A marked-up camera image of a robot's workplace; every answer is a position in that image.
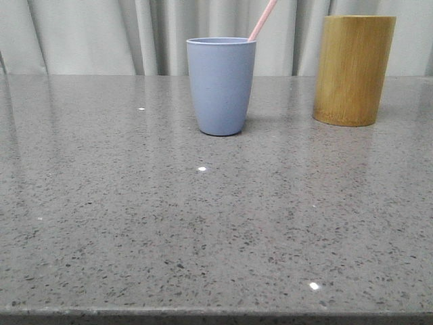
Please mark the blue plastic cup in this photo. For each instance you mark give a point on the blue plastic cup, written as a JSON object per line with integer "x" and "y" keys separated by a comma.
{"x": 220, "y": 74}

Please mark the bamboo wooden cup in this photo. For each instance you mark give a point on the bamboo wooden cup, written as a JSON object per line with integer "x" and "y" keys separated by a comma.
{"x": 352, "y": 66}

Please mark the grey-green curtain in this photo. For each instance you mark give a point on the grey-green curtain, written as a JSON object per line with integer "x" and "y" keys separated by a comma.
{"x": 149, "y": 37}

